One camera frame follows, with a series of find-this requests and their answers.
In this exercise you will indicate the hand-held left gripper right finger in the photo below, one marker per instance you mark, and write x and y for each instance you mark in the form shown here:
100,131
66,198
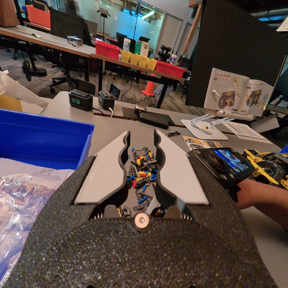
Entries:
182,180

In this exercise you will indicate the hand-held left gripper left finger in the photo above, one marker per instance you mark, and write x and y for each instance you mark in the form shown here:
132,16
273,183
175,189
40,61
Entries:
103,177

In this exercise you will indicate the pile of small toy bricks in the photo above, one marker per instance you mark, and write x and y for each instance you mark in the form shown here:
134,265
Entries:
141,173

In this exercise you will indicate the person's right forearm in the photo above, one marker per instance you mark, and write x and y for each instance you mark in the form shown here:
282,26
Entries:
265,198

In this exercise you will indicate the yellow sticker sheet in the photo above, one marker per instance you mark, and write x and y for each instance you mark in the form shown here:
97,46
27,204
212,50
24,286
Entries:
202,142

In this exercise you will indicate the white book stand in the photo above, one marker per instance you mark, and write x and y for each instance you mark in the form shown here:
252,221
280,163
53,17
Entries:
216,135

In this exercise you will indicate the yellow toy vehicle model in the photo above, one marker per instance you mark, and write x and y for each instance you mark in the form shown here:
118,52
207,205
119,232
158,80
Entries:
267,167

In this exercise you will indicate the printed paper sheet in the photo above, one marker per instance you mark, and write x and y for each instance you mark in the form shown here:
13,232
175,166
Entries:
245,130

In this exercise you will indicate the small yellow orange toy piece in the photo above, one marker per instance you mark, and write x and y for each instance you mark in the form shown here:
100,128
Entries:
207,129

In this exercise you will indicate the white folded card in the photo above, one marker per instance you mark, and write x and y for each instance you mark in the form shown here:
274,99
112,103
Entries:
266,123

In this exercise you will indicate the black power bank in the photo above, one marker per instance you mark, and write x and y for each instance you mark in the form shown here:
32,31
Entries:
155,120

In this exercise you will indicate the blue plastic bin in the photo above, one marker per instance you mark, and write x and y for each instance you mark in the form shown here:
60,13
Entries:
45,139

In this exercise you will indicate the black battery charging case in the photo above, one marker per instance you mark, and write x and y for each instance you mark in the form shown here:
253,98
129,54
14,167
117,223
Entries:
105,101
81,101

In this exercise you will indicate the grey webcam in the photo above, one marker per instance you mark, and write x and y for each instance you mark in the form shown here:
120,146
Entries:
140,108

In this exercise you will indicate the toy instruction booklet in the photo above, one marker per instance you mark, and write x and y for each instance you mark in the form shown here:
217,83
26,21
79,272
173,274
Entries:
225,94

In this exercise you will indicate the clear plastic bag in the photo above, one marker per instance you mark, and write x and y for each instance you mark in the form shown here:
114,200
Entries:
22,202

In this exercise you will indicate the orange traffic cone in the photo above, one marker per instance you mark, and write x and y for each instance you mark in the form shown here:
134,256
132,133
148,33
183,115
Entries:
149,88

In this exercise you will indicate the red plastic bin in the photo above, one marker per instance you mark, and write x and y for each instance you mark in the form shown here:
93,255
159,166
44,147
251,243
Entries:
168,68
106,50

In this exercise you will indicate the wooden edged table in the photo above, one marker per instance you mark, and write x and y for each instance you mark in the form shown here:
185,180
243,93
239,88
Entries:
105,61

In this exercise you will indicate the yellow plastic bin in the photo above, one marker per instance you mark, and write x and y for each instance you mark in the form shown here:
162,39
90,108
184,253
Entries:
126,57
143,61
134,59
152,64

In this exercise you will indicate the white paper wrapping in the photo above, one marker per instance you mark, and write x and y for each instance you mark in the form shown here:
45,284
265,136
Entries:
22,90

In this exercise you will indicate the yellow box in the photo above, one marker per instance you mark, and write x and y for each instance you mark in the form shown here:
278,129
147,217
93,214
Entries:
9,103

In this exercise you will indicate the blue label wipes canister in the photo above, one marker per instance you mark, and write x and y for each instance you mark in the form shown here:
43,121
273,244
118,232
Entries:
173,59

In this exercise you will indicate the black round stand base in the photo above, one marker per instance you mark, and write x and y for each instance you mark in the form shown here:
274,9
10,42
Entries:
37,72

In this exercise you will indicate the black dumbbell rack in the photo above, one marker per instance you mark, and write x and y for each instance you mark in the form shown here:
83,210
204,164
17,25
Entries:
165,52

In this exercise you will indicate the black partition board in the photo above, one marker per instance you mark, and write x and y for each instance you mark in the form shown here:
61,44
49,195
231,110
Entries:
236,45

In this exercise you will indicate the white wipes canister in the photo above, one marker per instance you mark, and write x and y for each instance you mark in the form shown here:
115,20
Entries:
126,45

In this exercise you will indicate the white and green box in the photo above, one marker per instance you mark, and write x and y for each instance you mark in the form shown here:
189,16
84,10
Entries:
144,48

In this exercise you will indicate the blue and white small boxes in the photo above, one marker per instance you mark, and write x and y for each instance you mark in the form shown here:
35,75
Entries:
74,41

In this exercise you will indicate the wooden beam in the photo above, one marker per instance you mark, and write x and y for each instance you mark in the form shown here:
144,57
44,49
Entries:
192,29

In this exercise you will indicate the long grey table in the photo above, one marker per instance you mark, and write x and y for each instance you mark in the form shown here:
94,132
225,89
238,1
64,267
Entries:
45,41

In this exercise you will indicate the black office chair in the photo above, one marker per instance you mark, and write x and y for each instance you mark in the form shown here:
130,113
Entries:
65,33

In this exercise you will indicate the black light stand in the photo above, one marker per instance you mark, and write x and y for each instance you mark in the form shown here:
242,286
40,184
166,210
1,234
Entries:
104,13

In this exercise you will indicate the orange plastic crate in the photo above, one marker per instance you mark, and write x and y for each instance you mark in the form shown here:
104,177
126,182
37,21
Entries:
38,16

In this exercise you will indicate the brown cardboard box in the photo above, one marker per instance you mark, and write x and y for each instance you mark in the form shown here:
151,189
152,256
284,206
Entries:
7,13

